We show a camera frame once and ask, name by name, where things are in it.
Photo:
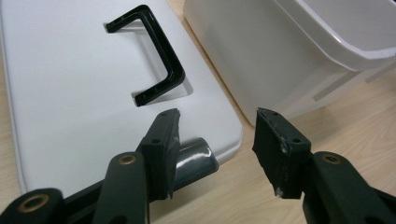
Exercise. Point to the dark grey cylindrical hinge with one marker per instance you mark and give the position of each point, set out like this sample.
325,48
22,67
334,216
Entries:
196,161

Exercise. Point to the white plastic bin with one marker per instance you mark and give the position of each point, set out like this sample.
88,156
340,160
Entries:
264,56

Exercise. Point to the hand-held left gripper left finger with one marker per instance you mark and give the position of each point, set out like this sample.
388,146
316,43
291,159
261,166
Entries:
160,155

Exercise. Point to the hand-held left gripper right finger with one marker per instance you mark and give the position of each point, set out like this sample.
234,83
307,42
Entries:
280,155

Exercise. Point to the white plastic bin lid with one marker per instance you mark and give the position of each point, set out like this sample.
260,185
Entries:
68,102

